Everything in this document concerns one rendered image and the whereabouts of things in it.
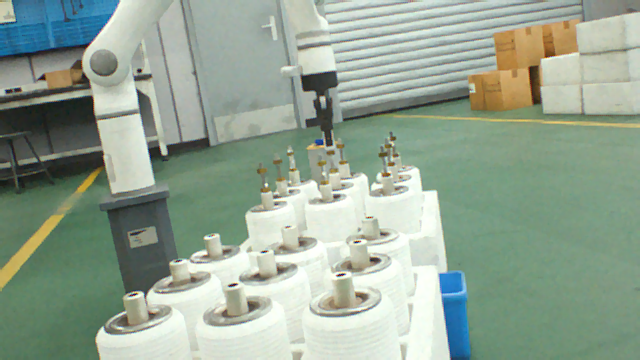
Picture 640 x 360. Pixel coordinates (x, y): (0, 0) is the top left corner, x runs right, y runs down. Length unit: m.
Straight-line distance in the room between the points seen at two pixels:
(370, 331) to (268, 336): 0.11
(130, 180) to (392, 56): 5.54
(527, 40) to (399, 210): 4.08
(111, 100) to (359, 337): 0.95
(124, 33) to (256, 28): 5.12
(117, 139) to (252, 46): 5.11
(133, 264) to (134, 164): 0.22
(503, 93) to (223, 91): 2.80
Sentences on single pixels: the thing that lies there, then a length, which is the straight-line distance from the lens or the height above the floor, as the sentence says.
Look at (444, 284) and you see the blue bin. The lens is 1.11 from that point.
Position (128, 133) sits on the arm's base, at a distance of 1.40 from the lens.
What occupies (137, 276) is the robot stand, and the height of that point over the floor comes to 0.13.
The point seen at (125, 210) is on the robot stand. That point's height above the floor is 0.27.
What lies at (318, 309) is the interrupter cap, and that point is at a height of 0.25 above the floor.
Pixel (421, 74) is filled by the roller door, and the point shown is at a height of 0.34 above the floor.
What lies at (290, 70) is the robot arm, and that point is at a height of 0.50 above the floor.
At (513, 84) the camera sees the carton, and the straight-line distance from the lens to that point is 5.07.
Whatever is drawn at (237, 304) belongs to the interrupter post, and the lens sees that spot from 0.68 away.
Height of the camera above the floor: 0.48
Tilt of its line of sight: 9 degrees down
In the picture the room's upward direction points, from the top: 10 degrees counter-clockwise
